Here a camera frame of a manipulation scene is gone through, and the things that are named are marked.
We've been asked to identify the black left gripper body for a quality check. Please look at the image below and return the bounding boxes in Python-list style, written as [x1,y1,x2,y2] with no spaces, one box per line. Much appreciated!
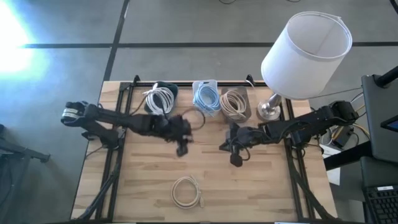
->
[169,116,194,157]

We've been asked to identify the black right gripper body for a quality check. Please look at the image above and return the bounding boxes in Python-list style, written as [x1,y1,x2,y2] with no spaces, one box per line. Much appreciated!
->
[228,122,259,167]

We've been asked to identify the grey-brown plastic bin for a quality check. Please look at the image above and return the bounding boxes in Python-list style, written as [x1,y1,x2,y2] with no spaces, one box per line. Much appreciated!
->
[220,86,252,124]

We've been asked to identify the white plastic bin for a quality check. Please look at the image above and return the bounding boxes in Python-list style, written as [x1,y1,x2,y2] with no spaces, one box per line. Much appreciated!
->
[192,79,220,118]

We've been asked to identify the teal plastic bin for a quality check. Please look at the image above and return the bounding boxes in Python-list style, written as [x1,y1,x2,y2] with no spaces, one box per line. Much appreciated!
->
[144,80,180,116]

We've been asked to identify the white paper sheet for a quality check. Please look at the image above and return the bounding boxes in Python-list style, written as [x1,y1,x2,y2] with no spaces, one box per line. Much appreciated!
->
[325,167,341,187]

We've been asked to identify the black power adapter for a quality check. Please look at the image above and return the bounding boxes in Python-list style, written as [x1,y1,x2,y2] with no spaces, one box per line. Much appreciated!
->
[331,126,354,149]

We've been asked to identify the black desk bar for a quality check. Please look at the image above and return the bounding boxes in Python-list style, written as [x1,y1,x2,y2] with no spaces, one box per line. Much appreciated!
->
[323,141,374,171]

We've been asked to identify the white shade table lamp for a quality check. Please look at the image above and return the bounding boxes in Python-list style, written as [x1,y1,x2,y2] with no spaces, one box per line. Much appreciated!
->
[257,11,353,121]

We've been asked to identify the dark grey monitor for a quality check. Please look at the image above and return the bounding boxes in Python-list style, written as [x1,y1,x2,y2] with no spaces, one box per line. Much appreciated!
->
[361,73,398,163]

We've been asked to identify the black keyboard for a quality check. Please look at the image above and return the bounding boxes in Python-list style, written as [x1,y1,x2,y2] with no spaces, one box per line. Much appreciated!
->
[363,185,398,224]

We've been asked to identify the black floor stand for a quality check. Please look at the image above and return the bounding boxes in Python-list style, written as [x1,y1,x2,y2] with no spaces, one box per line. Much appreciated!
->
[0,124,51,224]

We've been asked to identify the black monitor pole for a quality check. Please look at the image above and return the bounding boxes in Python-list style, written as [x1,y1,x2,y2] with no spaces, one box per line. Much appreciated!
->
[374,65,398,88]

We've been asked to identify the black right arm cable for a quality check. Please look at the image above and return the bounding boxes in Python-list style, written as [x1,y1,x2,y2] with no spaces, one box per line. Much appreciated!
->
[239,144,252,162]

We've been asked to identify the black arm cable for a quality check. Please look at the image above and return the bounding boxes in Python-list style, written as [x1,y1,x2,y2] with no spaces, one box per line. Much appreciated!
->
[180,107,206,131]
[239,144,252,162]

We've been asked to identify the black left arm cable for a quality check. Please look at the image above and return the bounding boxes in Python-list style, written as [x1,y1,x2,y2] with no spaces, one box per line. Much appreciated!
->
[180,107,206,131]

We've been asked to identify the black frame crossbar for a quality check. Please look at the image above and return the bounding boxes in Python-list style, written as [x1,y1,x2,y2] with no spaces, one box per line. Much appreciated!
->
[132,81,268,87]

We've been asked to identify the black frame side rails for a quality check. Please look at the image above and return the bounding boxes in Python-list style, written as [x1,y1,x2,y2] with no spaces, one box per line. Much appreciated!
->
[76,75,141,220]
[281,98,335,221]

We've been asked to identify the thin lamp power cord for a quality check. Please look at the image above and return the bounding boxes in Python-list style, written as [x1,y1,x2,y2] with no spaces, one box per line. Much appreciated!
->
[309,86,363,100]

